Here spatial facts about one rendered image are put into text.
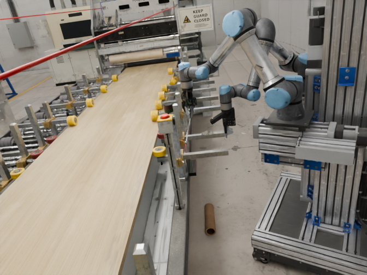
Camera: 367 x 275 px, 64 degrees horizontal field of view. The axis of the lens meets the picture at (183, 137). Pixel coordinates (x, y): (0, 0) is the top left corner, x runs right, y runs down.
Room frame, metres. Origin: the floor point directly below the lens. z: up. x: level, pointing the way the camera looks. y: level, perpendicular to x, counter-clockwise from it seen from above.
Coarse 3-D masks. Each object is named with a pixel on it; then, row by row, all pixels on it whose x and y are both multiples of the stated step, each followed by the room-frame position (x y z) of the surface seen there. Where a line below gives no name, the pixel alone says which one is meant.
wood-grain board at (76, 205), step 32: (128, 96) 2.89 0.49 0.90; (96, 128) 2.12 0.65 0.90; (128, 128) 2.02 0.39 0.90; (64, 160) 1.64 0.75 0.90; (96, 160) 1.58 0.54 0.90; (128, 160) 1.52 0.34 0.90; (32, 192) 1.32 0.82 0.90; (64, 192) 1.28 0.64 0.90; (96, 192) 1.23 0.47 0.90; (128, 192) 1.19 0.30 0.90; (0, 224) 1.09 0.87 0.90; (32, 224) 1.05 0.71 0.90; (64, 224) 1.02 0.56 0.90; (96, 224) 0.99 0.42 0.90; (128, 224) 0.96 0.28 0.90; (0, 256) 0.88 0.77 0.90; (32, 256) 0.86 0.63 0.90; (64, 256) 0.83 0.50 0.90; (96, 256) 0.81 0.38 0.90
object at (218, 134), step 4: (212, 132) 1.82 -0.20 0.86; (216, 132) 1.81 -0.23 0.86; (220, 132) 1.80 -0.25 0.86; (188, 136) 1.81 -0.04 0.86; (192, 136) 1.81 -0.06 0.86; (196, 136) 1.81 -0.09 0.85; (200, 136) 1.80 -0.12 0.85; (204, 136) 1.80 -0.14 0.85; (208, 136) 1.80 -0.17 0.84; (212, 136) 1.80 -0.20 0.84; (216, 136) 1.79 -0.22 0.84; (220, 136) 1.79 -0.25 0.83; (164, 140) 1.83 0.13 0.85
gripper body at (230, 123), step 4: (232, 108) 1.80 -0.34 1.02; (224, 112) 1.79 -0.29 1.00; (228, 112) 1.79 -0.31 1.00; (232, 112) 1.78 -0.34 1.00; (228, 116) 1.79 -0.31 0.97; (232, 116) 1.78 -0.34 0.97; (224, 120) 1.77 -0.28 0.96; (228, 120) 1.76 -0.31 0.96; (232, 120) 1.76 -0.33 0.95; (228, 124) 1.78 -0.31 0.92; (232, 124) 1.76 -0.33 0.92
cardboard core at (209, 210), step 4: (208, 204) 2.05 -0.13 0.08; (208, 208) 2.00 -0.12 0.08; (212, 208) 2.01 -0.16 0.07; (208, 212) 1.95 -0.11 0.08; (212, 212) 1.95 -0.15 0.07; (208, 216) 1.90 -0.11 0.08; (212, 216) 1.90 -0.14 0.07; (208, 220) 1.85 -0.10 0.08; (212, 220) 1.85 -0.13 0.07; (208, 224) 1.81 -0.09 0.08; (212, 224) 1.80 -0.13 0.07; (208, 228) 1.77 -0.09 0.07; (212, 228) 1.77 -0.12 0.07; (208, 232) 1.78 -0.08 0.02; (212, 232) 1.78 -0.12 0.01
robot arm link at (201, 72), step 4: (204, 64) 1.79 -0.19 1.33; (188, 68) 1.77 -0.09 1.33; (192, 68) 1.75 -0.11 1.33; (196, 68) 1.73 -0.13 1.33; (200, 68) 1.71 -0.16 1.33; (204, 68) 1.71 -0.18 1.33; (208, 68) 1.77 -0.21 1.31; (188, 72) 1.75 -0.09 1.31; (192, 72) 1.73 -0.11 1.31; (196, 72) 1.71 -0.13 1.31; (200, 72) 1.70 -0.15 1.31; (204, 72) 1.70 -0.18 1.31; (208, 72) 1.73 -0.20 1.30; (188, 76) 1.76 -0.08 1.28; (192, 76) 1.74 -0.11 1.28; (196, 76) 1.71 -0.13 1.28; (200, 76) 1.70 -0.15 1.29; (204, 76) 1.70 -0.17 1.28
